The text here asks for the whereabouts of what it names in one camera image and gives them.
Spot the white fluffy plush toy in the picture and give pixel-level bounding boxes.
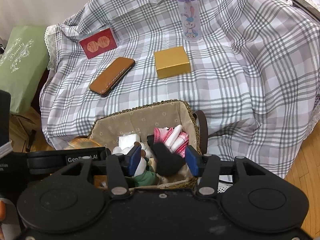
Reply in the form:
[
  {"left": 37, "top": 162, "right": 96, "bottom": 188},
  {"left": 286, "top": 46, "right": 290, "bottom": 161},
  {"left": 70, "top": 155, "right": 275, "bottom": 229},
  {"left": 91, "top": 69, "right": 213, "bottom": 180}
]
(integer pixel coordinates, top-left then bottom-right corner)
[{"left": 112, "top": 141, "right": 152, "bottom": 158}]

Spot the green plush toy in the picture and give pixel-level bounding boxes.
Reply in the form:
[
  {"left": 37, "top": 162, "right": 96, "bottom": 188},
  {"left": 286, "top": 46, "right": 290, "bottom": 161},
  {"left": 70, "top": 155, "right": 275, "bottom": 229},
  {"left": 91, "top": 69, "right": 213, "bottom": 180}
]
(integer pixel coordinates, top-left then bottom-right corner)
[{"left": 132, "top": 141, "right": 161, "bottom": 188}]

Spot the black round makeup sponge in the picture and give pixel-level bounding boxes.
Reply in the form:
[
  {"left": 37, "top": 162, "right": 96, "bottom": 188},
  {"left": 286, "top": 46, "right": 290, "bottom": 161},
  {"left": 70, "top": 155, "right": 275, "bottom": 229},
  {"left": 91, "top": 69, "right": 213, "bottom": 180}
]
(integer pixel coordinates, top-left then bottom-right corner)
[{"left": 146, "top": 135, "right": 185, "bottom": 177}]

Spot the white pink cloth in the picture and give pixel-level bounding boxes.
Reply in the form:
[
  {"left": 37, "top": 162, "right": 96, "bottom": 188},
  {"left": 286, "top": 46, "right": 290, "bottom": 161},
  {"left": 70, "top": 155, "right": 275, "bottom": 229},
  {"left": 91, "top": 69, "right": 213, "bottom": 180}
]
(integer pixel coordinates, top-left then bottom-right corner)
[{"left": 153, "top": 125, "right": 189, "bottom": 158}]

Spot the yellow floral drawstring pouch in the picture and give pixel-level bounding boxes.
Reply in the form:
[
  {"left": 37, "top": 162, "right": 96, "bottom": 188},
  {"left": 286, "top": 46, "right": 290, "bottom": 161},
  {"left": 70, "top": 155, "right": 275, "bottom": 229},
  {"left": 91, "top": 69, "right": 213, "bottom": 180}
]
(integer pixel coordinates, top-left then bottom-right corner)
[{"left": 65, "top": 136, "right": 101, "bottom": 150}]

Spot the woven basket with fabric liner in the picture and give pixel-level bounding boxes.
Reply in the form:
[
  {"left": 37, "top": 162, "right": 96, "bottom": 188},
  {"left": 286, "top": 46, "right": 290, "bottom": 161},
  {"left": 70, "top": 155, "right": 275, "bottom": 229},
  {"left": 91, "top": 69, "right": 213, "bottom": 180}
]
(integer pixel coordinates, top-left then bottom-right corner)
[{"left": 88, "top": 100, "right": 209, "bottom": 189}]

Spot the wooden cabinet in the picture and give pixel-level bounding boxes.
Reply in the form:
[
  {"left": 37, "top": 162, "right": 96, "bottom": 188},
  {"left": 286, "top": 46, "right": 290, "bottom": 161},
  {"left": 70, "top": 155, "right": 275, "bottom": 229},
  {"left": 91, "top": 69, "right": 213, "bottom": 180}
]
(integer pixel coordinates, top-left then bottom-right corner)
[{"left": 9, "top": 107, "right": 54, "bottom": 153}]

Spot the brown leather wallet case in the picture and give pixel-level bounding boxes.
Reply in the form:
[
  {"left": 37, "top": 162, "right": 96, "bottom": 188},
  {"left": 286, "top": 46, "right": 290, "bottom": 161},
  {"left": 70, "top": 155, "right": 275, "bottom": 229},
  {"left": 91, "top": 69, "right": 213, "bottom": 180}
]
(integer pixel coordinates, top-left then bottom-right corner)
[{"left": 89, "top": 57, "right": 136, "bottom": 97}]

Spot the yellow cardboard box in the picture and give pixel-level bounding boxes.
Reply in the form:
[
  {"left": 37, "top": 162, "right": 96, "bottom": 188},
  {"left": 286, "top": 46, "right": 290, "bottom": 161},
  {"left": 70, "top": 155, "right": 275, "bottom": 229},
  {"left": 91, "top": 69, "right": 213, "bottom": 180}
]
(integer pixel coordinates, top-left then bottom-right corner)
[{"left": 154, "top": 46, "right": 191, "bottom": 79}]

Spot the green embroidered pillow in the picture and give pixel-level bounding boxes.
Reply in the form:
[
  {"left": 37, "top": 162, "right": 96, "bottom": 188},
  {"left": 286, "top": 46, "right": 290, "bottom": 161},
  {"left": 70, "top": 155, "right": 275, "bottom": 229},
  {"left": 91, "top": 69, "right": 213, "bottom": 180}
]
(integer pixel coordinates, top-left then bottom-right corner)
[{"left": 0, "top": 25, "right": 49, "bottom": 114}]

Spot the grey plaid cloth cover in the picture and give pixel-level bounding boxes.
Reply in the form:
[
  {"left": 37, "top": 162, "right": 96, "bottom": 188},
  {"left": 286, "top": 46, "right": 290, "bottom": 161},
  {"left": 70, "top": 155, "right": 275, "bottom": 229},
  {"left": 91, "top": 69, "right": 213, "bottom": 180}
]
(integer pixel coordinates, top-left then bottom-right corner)
[{"left": 40, "top": 0, "right": 319, "bottom": 177}]

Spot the red and teal box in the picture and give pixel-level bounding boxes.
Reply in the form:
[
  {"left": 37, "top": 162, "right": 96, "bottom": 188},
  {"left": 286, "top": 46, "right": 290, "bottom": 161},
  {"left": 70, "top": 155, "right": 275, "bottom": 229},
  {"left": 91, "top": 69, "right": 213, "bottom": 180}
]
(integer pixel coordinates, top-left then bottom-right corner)
[{"left": 80, "top": 27, "right": 118, "bottom": 59}]

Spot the white lace cloth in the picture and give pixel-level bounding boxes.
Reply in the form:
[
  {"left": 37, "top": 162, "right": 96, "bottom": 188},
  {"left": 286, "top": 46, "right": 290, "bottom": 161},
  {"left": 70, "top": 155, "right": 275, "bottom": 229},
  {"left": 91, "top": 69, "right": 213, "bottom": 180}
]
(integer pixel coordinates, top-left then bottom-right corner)
[{"left": 44, "top": 23, "right": 62, "bottom": 72}]

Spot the purple lid cartoon bottle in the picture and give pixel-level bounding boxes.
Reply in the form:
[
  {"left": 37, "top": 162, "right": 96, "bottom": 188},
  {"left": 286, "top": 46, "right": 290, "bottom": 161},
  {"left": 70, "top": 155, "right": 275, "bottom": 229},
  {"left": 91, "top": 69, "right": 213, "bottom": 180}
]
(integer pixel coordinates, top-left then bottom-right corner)
[{"left": 177, "top": 0, "right": 202, "bottom": 42}]

